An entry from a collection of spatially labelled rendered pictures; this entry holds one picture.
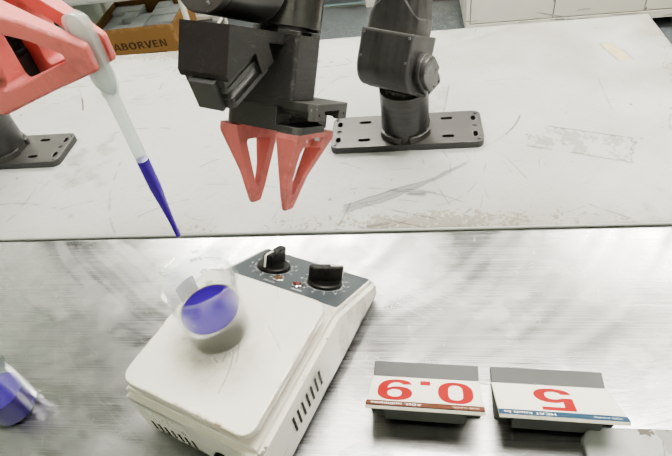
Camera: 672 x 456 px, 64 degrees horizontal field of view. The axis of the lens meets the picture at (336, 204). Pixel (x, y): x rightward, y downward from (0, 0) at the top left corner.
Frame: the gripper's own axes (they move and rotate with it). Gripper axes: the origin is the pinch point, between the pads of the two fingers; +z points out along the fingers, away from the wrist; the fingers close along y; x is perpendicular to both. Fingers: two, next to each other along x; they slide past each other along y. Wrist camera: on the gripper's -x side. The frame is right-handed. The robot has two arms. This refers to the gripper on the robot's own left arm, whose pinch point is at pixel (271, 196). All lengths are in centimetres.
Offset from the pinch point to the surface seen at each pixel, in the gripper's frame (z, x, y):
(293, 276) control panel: 7.4, 0.7, 2.7
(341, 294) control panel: 7.4, 0.3, 8.0
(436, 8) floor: -45, 274, -70
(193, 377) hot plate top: 11.1, -12.6, 2.4
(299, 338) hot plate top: 8.1, -7.6, 8.2
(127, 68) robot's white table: -6, 33, -54
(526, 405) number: 10.7, -1.2, 24.8
